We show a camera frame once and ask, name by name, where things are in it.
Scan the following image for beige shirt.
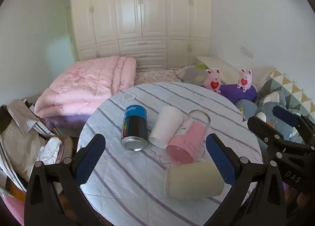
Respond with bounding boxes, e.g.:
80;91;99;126
0;99;57;192

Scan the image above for folded pink quilt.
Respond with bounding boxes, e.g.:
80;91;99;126
34;56;137;119

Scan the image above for white wall switch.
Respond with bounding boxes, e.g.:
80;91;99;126
240;46;254;59

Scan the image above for crumpled white bag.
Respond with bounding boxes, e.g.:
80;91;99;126
37;136;65;165

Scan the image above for pink clear cup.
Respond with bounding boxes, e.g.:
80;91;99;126
166;109;211;165

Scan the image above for purple blanket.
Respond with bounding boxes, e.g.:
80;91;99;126
44;114;91;129

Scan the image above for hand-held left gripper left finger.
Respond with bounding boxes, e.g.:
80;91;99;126
24;133;106;226

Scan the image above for blue-grey plush cushion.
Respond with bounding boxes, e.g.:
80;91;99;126
235;91;303;143

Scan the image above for white wardrobe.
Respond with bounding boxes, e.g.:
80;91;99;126
70;0;212;72

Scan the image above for heart-patterned bed sheet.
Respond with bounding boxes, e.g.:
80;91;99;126
134;67;190;86

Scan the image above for black and blue can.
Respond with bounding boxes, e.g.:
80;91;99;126
120;105;149;151

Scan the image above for cream cup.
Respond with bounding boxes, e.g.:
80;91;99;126
164;161;225;198

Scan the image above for purple pillow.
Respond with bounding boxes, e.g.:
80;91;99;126
218;83;258;103

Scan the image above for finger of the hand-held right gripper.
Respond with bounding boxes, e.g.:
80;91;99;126
247;116;315;157
272;105;315;143

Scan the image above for geometric patterned cushion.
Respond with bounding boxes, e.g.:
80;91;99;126
258;70;315;116

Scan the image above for white paper cup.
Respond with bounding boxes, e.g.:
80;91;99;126
148;106;184;148

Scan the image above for pink plush bunny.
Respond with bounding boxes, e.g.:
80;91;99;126
237;69;254;93
204;69;222;94

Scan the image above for round striped table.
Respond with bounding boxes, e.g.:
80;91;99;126
77;82;262;226

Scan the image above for grey pillow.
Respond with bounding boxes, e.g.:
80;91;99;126
182;65;209;85

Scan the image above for white headboard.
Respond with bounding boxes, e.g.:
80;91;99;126
195;56;246;85

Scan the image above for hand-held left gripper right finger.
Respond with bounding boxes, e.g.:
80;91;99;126
206;133;287;226

